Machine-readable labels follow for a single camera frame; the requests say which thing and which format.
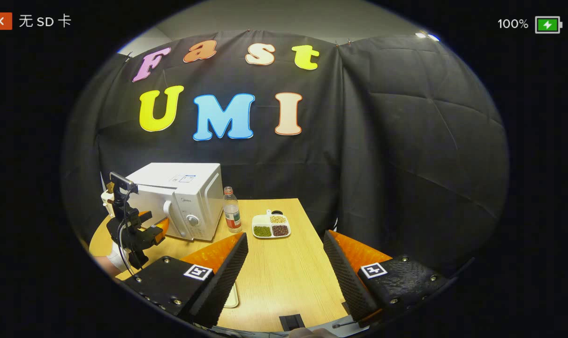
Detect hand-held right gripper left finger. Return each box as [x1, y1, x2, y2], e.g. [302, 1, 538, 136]
[121, 232, 249, 328]

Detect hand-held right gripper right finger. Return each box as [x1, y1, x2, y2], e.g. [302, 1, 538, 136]
[322, 230, 453, 323]

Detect white microwave oven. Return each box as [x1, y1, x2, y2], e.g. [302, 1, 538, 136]
[124, 162, 224, 242]

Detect pale green tray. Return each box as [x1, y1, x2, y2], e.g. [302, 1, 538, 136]
[223, 282, 240, 309]

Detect white toaster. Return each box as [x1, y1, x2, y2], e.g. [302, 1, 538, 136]
[100, 182, 116, 219]

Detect clear plastic bottle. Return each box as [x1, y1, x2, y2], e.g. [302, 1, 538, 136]
[223, 186, 243, 234]

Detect small black block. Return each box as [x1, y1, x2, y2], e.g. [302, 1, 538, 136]
[279, 314, 306, 331]

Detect white divided bean dish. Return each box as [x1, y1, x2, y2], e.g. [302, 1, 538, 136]
[252, 210, 292, 239]

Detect black backdrop cloth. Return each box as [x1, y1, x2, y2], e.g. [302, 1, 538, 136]
[61, 31, 509, 282]

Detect black cable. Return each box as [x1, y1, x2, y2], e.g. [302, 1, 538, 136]
[117, 221, 139, 276]

